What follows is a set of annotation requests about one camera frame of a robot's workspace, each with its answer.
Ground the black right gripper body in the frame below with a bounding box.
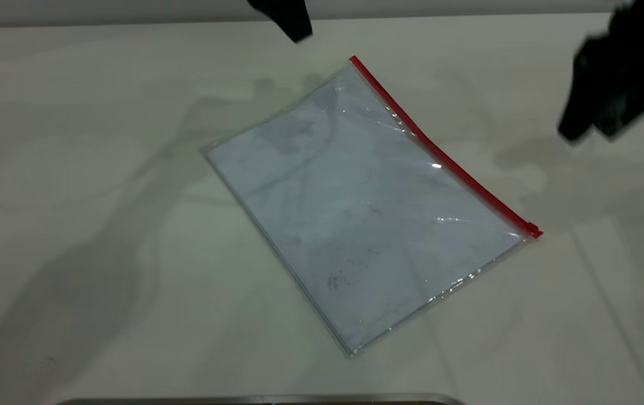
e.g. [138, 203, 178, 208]
[572, 0, 644, 122]

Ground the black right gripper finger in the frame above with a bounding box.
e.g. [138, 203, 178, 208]
[557, 97, 599, 142]
[593, 102, 644, 139]

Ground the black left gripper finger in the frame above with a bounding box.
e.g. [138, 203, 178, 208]
[247, 0, 314, 43]

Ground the clear plastic zip bag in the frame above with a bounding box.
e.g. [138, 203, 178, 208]
[201, 55, 544, 359]

